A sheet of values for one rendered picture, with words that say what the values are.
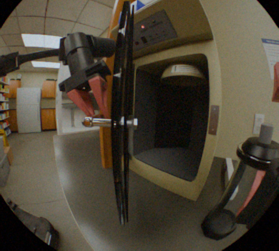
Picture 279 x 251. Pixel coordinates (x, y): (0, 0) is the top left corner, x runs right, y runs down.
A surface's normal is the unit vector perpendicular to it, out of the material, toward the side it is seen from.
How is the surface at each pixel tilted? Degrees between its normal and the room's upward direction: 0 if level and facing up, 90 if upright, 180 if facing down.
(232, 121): 90
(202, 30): 135
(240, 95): 90
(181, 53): 90
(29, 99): 90
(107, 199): 0
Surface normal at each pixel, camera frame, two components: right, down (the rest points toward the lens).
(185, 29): -0.52, 0.72
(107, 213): 0.04, -1.00
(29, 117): 0.71, 0.07
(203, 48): -0.70, 0.02
